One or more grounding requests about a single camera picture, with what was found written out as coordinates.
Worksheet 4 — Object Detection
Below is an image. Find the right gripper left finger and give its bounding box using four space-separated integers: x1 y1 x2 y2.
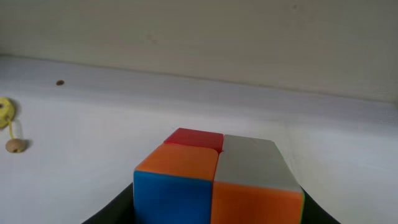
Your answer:
81 182 135 224

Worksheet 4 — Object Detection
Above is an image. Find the white shelf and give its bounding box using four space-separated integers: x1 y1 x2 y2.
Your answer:
0 54 398 224

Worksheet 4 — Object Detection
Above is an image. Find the many-coloured puzzle cube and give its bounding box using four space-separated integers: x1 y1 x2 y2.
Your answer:
132 127 305 224

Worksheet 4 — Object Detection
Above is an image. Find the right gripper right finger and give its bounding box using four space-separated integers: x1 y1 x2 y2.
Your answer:
300 186 341 224

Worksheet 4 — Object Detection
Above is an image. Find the yellow rattle drum toy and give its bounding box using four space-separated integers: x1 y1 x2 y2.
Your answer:
0 97 26 154

